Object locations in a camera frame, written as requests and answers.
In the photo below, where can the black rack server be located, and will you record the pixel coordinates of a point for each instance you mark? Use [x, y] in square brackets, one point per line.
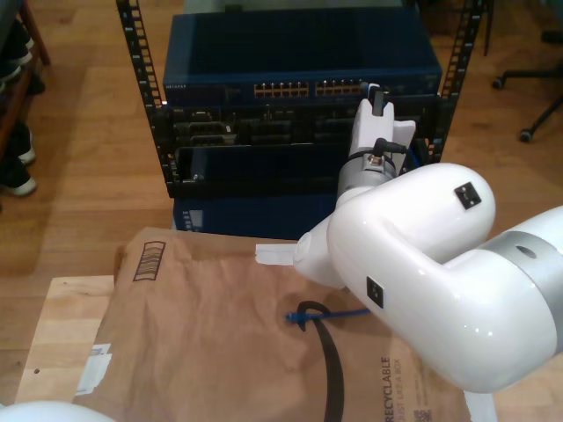
[264, 127]

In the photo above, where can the black rack shelf tray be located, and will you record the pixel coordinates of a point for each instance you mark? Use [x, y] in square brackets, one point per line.
[264, 186]

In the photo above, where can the blue cabinet base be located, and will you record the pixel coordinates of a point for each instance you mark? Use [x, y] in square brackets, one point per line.
[264, 215]

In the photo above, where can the dark furniture leg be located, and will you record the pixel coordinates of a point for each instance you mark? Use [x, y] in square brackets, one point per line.
[487, 26]

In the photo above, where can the black office chair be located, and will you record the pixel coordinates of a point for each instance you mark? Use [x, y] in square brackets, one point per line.
[528, 73]

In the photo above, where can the white tape strip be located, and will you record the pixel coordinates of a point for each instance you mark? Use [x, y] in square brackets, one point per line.
[275, 255]

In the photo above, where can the brown paper mailer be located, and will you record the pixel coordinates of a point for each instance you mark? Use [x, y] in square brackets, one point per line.
[198, 351]

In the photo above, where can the wooden shoe rack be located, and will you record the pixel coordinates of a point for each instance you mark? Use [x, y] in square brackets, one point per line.
[38, 44]

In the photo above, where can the dark shoe white sole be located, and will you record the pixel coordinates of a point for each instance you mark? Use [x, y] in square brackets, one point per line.
[26, 154]
[19, 186]
[17, 48]

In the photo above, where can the white label patch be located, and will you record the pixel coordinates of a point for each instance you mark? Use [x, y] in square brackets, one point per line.
[94, 373]

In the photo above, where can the blue network switch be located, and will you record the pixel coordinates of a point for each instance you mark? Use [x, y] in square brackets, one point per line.
[286, 44]

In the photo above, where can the black server rack frame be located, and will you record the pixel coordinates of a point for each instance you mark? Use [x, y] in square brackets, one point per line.
[141, 66]

